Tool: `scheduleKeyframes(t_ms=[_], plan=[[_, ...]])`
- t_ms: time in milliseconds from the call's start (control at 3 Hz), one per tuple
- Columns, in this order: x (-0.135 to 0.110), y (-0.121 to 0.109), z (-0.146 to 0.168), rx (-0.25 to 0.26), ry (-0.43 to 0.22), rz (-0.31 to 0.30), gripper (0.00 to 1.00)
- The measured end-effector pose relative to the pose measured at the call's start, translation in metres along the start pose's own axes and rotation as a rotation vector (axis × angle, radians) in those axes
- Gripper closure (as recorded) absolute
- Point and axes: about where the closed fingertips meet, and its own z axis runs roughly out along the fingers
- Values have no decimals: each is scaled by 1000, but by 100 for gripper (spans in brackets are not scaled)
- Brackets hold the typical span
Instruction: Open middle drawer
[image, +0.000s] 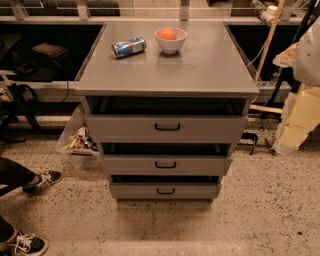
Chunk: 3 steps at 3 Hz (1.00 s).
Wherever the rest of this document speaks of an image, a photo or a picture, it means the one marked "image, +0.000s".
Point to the grey drawer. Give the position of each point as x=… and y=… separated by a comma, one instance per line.
x=164, y=191
x=166, y=128
x=166, y=165

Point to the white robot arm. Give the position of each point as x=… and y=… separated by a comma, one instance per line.
x=301, y=112

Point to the grey drawer cabinet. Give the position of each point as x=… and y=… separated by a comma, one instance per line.
x=205, y=77

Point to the grey top drawer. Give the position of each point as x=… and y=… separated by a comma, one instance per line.
x=166, y=128

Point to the grey bottom drawer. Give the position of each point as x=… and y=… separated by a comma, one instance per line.
x=164, y=191

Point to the white bowl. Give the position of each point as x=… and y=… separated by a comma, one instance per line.
x=172, y=46

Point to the clear plastic bin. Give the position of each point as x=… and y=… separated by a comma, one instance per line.
x=75, y=143

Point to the blue crushed soda can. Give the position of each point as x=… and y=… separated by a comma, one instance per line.
x=129, y=47

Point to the orange fruit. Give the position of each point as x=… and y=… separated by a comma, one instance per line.
x=167, y=34

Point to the black sneaker upper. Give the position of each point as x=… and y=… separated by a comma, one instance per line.
x=46, y=178

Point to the black sneaker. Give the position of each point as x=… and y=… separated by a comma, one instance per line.
x=46, y=178
x=27, y=244

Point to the dark box on shelf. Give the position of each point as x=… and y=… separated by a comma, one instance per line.
x=53, y=51

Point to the black trouser leg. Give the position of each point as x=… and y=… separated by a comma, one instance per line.
x=14, y=175

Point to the black sneaker lower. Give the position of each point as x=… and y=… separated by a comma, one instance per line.
x=27, y=244

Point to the wooden frame sticks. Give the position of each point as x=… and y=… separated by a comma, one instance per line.
x=265, y=49

